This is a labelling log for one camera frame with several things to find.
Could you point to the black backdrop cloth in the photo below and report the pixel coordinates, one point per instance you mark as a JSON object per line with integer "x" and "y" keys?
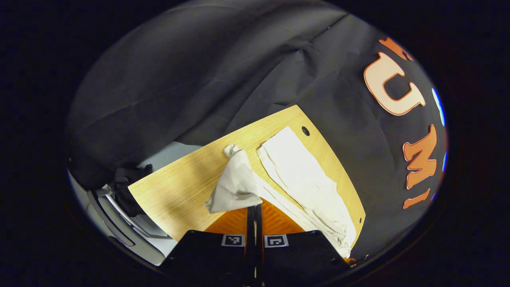
{"x": 219, "y": 71}

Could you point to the white frame furniture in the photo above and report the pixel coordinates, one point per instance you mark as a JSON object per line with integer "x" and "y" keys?
{"x": 119, "y": 225}

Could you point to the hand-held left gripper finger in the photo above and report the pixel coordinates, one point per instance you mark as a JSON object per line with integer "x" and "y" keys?
{"x": 250, "y": 239}
{"x": 259, "y": 239}

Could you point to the dark cloth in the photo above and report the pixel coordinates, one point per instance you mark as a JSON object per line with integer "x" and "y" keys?
{"x": 129, "y": 187}

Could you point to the white jeans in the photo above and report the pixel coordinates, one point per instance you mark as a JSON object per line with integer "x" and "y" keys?
{"x": 299, "y": 175}

